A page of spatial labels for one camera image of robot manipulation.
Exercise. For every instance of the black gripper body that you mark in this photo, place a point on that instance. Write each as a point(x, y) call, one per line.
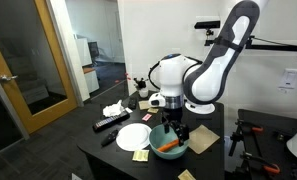
point(173, 118)

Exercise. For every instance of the orange carrot-shaped object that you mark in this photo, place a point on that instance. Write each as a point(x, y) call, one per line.
point(166, 146)

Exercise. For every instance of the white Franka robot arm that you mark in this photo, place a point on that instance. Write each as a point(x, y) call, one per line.
point(208, 76)

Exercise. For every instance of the teal bowl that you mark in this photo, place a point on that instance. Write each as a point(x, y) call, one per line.
point(161, 138)

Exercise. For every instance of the large square brown napkin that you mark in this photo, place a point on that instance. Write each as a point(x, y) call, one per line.
point(203, 139)

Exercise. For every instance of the tiny brown napkin piece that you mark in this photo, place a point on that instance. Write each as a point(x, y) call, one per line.
point(152, 110)

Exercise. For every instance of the pink packet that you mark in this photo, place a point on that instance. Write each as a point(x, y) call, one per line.
point(147, 117)

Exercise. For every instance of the flat rectangular brown napkin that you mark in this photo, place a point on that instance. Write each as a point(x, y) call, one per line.
point(144, 104)

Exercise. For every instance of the large white plate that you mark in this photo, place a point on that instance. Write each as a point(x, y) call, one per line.
point(133, 136)

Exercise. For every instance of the small white cup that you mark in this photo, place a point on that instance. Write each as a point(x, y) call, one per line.
point(143, 92)

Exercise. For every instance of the small white paper scrap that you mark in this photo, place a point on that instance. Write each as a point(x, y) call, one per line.
point(128, 110)

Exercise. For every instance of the black rectangular device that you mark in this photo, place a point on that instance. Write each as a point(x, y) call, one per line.
point(132, 103)

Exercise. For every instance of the brown napkin at table edge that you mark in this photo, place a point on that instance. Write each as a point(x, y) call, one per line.
point(186, 175)

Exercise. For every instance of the black bunch in cup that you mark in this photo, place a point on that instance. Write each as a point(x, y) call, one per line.
point(140, 83)

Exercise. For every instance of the long black remote control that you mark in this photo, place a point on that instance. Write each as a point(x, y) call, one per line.
point(110, 121)

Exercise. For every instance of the crumpled white tissue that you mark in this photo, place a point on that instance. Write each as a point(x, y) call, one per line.
point(113, 109)

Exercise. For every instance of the small black remote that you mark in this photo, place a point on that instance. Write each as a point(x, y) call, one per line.
point(109, 137)

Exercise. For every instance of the white cabinet with orange top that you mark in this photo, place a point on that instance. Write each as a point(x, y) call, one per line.
point(91, 80)

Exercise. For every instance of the white paper on floor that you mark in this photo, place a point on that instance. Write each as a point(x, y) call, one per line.
point(76, 177)

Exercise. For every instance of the black office chair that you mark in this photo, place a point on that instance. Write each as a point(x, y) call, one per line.
point(93, 50)

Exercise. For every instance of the white desk partition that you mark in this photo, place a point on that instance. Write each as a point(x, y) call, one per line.
point(84, 51)

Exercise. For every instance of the wooden door with glass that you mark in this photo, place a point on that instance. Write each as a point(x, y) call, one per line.
point(43, 111)

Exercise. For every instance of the small black bracket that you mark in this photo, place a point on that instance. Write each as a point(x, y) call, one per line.
point(281, 136)

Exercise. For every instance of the black bar camera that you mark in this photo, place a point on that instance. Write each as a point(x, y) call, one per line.
point(207, 24)

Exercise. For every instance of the white wall switch plate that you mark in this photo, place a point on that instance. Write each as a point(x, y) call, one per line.
point(289, 79)

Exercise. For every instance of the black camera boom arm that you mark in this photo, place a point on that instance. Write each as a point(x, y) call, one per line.
point(274, 46)

